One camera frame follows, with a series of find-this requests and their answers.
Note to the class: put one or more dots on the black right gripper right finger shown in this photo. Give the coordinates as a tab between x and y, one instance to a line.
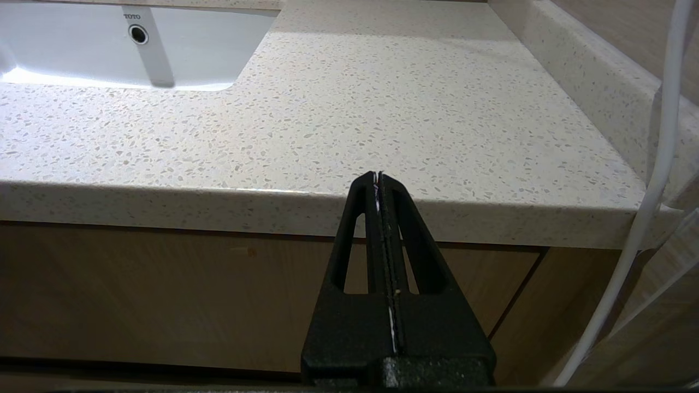
442	338

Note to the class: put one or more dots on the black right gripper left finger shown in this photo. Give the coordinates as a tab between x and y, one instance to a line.
344	333

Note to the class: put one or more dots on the wooden vanity cabinet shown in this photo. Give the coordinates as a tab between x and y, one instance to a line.
164	300

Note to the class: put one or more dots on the white sink basin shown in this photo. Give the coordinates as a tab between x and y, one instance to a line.
207	49

